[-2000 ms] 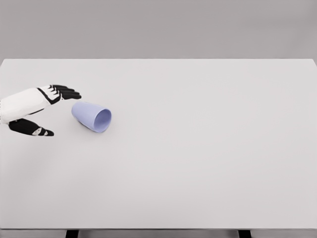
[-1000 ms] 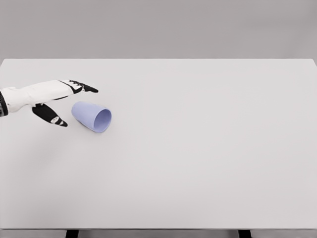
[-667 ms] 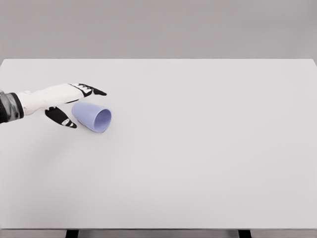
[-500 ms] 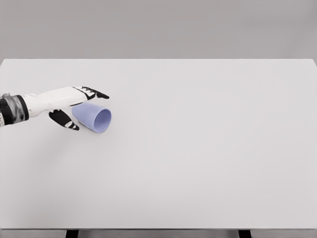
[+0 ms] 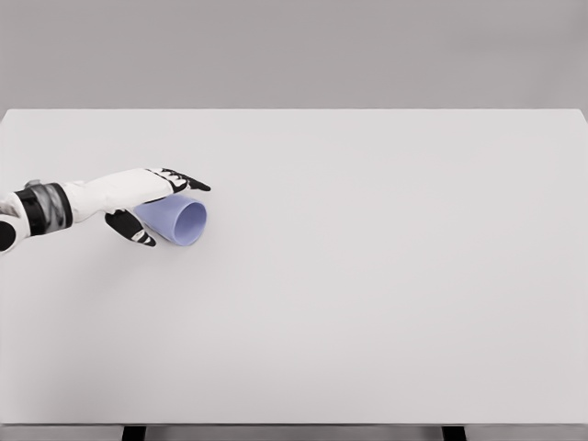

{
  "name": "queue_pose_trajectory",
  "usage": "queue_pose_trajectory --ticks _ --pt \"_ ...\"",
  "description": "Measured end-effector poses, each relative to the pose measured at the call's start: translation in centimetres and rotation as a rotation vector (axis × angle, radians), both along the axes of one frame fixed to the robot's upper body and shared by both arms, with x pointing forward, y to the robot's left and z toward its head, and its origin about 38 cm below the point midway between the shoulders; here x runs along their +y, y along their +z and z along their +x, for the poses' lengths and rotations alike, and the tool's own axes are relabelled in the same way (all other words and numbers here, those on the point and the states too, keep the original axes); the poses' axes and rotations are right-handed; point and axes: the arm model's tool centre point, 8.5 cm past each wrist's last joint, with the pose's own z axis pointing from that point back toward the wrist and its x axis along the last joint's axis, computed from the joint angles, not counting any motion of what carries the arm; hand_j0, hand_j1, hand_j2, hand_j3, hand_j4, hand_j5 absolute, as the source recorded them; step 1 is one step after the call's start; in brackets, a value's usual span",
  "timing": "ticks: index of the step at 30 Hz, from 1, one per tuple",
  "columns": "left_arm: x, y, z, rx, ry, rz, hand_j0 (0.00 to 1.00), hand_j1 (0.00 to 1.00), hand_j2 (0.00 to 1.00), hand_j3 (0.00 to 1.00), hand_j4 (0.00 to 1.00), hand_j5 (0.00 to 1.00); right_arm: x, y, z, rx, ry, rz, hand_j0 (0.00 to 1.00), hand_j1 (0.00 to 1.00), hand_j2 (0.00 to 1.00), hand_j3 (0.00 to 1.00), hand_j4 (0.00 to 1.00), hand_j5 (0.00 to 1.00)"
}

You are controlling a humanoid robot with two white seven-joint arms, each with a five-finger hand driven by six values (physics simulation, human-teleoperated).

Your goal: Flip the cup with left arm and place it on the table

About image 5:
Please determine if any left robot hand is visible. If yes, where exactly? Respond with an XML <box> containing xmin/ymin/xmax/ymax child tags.
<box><xmin>90</xmin><ymin>167</ymin><xmax>212</xmax><ymax>248</ymax></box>

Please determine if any lavender plastic cup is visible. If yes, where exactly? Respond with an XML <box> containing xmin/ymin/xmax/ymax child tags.
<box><xmin>133</xmin><ymin>194</ymin><xmax>209</xmax><ymax>247</ymax></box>

